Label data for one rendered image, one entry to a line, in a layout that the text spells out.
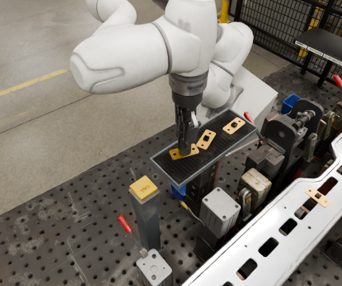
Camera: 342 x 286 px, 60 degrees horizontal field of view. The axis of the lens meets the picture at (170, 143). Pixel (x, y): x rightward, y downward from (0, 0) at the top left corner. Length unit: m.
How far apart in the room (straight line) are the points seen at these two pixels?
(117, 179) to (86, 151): 1.12
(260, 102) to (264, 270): 0.81
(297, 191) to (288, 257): 0.25
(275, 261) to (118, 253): 0.62
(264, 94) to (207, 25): 0.96
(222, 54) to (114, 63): 0.90
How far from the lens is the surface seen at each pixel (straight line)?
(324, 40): 1.94
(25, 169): 2.61
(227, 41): 1.36
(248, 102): 1.52
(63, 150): 2.62
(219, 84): 1.39
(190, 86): 0.65
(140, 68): 0.54
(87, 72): 0.53
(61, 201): 1.47
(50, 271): 1.34
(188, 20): 0.57
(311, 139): 1.20
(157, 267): 0.88
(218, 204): 0.91
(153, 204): 0.92
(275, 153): 1.12
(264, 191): 1.01
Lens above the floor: 1.90
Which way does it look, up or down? 49 degrees down
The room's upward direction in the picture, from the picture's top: straight up
